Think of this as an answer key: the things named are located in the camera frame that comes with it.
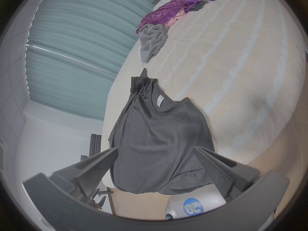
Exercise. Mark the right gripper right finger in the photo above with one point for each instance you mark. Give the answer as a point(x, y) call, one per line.
point(223, 174)

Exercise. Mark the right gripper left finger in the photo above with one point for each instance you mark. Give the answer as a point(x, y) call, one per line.
point(81, 174)

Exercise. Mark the black T-shirt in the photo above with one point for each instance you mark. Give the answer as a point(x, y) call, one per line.
point(156, 141)

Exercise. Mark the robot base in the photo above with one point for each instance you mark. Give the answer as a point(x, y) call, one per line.
point(175, 206)

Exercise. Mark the bed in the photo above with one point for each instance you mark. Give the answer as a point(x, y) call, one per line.
point(228, 68)

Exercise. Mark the blue-green curtain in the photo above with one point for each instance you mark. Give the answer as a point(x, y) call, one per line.
point(72, 92)
point(84, 20)

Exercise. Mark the grey garment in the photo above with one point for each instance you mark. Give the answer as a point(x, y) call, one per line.
point(151, 40)

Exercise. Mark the pink garment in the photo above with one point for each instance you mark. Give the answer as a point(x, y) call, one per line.
point(174, 19)

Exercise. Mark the small black garment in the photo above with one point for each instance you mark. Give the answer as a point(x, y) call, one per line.
point(198, 6)

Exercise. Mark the purple satin garment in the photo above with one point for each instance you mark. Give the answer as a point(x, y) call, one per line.
point(163, 13)

